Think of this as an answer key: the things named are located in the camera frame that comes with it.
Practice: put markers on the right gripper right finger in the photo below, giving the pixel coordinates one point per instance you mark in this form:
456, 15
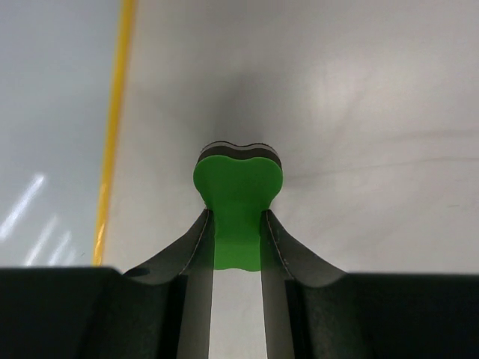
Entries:
313, 309

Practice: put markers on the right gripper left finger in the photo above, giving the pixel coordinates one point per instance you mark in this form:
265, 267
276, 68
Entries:
158, 309

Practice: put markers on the green whiteboard eraser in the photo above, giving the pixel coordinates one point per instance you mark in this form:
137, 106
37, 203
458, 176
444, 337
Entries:
237, 183

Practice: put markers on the yellow framed whiteboard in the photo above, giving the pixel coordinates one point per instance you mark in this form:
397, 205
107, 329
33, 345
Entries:
56, 72

